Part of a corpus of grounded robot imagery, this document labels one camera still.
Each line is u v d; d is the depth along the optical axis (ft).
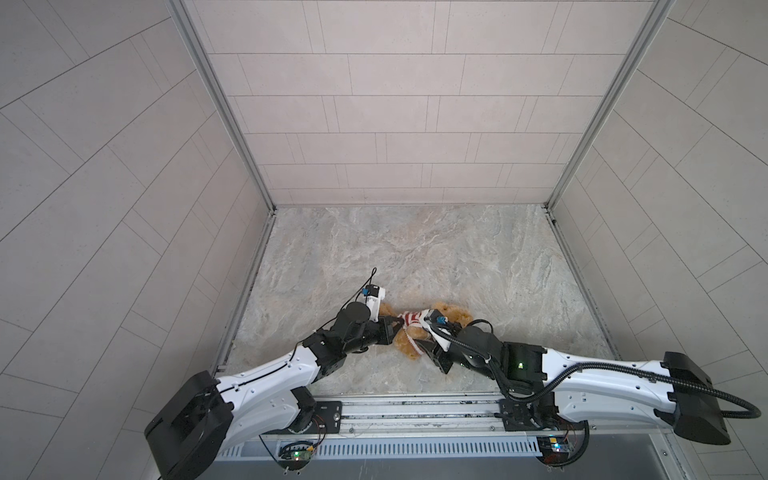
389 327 2.23
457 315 2.44
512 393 1.73
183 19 2.34
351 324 1.93
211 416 1.28
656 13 2.33
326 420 2.31
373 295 2.35
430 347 2.04
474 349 1.60
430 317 1.94
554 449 2.23
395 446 2.23
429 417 2.37
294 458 2.12
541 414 2.06
